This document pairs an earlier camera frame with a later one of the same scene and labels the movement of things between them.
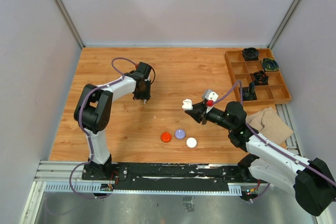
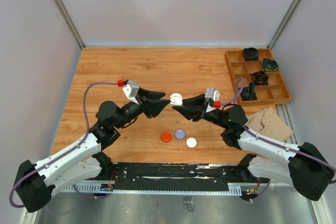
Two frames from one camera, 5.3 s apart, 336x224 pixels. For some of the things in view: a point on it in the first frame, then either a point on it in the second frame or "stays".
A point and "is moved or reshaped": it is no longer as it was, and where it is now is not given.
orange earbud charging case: x=166 y=137 stays
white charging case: x=187 y=104 is moved or reshaped
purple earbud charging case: x=180 y=134 stays
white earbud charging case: x=191 y=142 stays
